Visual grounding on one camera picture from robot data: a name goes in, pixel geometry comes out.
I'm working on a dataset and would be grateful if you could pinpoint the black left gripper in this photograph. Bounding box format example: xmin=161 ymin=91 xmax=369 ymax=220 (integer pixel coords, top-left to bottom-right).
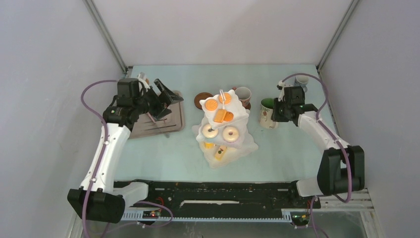
xmin=133 ymin=79 xmax=183 ymax=121

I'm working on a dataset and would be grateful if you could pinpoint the green-inside floral mug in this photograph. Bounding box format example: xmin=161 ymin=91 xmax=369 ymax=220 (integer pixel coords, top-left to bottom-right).
xmin=259 ymin=98 xmax=278 ymax=129

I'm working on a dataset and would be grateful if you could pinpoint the dark brown round coaster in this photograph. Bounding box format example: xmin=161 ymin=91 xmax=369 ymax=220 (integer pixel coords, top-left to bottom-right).
xmin=194 ymin=92 xmax=213 ymax=110

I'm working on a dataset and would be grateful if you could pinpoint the pink mug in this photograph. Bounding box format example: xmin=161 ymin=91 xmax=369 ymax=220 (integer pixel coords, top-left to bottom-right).
xmin=235 ymin=86 xmax=252 ymax=108

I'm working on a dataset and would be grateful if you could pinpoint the white chocolate-hole donut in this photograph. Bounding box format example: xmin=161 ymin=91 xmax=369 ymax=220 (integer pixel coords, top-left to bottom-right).
xmin=201 ymin=123 xmax=218 ymax=139

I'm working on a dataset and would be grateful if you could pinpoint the yellow square cake piece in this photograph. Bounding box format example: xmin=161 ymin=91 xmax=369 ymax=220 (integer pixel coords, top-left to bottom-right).
xmin=213 ymin=109 xmax=227 ymax=123

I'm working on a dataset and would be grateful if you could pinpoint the small orange round cookie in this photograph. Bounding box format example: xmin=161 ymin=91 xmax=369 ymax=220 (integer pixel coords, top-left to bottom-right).
xmin=218 ymin=92 xmax=231 ymax=105

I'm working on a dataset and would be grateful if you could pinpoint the yellow swirl roll cake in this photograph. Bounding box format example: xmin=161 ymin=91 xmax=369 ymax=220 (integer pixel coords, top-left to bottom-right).
xmin=204 ymin=142 xmax=215 ymax=149

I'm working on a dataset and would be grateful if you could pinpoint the white three-tier cake stand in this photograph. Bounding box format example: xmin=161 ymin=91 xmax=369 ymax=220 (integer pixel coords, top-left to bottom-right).
xmin=192 ymin=88 xmax=259 ymax=169

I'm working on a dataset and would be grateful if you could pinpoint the white frosted donut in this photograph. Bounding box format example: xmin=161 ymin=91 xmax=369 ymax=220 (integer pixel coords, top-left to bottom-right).
xmin=222 ymin=126 xmax=240 ymax=143

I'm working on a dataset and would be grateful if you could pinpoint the yellow cake with berries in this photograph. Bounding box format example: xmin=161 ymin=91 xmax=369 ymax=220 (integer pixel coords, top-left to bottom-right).
xmin=214 ymin=145 xmax=228 ymax=161

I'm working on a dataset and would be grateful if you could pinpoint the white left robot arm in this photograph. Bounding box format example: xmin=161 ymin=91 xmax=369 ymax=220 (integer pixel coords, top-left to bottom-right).
xmin=67 ymin=78 xmax=183 ymax=224

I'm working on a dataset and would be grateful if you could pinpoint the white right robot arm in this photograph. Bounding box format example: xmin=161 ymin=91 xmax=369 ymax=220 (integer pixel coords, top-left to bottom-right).
xmin=271 ymin=85 xmax=365 ymax=207

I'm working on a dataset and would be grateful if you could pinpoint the small white cup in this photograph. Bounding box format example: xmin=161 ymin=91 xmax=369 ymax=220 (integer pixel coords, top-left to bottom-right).
xmin=293 ymin=75 xmax=309 ymax=93

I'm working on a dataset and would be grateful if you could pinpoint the metal serving tray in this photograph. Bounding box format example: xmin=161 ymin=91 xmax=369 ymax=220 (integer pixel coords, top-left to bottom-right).
xmin=129 ymin=102 xmax=185 ymax=139

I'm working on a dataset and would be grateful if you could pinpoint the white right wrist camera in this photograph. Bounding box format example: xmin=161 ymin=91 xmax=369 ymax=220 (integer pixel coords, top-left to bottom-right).
xmin=277 ymin=80 xmax=292 ymax=102

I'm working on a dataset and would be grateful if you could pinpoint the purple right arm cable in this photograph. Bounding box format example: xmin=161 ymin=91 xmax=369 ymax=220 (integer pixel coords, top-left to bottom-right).
xmin=281 ymin=72 xmax=353 ymax=238

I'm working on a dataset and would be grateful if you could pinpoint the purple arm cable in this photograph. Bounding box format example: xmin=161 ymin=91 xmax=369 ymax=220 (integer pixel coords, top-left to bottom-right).
xmin=281 ymin=72 xmax=353 ymax=238
xmin=80 ymin=79 xmax=174 ymax=238

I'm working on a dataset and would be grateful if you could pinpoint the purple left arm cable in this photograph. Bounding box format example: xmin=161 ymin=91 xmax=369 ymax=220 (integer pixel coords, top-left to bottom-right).
xmin=80 ymin=79 xmax=174 ymax=238

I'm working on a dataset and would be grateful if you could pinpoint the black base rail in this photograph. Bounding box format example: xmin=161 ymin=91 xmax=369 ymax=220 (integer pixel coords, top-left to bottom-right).
xmin=113 ymin=179 xmax=321 ymax=220

